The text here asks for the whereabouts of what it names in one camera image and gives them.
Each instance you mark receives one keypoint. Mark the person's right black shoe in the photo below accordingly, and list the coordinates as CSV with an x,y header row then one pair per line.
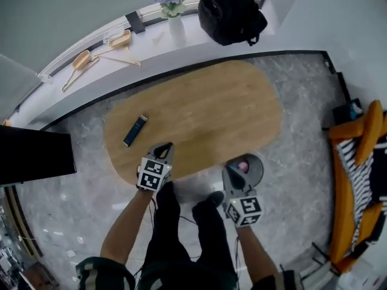
x,y
214,197

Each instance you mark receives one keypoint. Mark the black rectangular stand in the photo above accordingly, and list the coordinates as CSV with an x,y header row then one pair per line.
x,y
135,23

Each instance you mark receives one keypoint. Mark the black television screen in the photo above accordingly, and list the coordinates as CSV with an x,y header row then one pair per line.
x,y
36,156

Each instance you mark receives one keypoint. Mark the narrow grey roller blind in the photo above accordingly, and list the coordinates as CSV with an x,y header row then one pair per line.
x,y
12,83

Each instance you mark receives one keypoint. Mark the dark blue box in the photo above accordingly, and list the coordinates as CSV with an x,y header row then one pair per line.
x,y
135,131

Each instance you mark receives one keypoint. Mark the white window ledge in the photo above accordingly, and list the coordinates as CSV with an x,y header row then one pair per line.
x,y
187,48

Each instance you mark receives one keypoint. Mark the wooden coffee table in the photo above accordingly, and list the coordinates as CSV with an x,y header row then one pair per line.
x,y
211,107

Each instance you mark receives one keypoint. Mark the black storage box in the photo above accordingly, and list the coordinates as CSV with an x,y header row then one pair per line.
x,y
341,113

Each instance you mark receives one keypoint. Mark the person's left forearm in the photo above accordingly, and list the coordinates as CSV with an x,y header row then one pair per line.
x,y
127,228

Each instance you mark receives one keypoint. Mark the white vase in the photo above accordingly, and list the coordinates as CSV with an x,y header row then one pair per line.
x,y
176,30

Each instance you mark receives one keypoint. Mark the person's black trousers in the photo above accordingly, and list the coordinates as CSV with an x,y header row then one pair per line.
x,y
169,237

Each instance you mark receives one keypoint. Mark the orange sofa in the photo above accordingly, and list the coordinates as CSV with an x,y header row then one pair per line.
x,y
341,210

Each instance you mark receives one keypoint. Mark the black white striped blanket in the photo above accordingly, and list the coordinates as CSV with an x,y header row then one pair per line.
x,y
359,186

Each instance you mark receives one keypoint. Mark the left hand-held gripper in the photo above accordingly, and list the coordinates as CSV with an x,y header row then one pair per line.
x,y
152,174

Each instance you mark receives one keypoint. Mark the large orange cushion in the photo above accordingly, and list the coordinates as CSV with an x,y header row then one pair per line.
x,y
369,131

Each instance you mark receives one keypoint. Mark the pink round object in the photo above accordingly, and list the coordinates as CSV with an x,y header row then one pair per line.
x,y
243,166

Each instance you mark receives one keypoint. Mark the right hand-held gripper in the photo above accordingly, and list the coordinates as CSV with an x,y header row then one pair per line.
x,y
249,207

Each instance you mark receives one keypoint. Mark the person's right forearm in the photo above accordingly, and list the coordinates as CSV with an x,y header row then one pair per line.
x,y
257,252

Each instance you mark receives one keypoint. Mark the small white cup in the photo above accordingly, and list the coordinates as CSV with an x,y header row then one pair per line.
x,y
157,38

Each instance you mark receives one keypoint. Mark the black mesh waste bin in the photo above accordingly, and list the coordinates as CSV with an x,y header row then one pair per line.
x,y
257,171

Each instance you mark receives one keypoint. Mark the person's dark green shirt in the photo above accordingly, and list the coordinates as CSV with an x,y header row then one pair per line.
x,y
102,273

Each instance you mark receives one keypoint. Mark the wide grey roller blind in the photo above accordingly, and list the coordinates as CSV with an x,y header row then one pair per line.
x,y
75,8

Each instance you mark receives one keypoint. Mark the person's left black shoe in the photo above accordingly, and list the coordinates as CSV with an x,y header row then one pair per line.
x,y
165,189

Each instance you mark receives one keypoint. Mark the person's black shoe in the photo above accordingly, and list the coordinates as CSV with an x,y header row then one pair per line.
x,y
165,189
214,197

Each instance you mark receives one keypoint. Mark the black backpack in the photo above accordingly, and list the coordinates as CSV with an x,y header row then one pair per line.
x,y
229,14

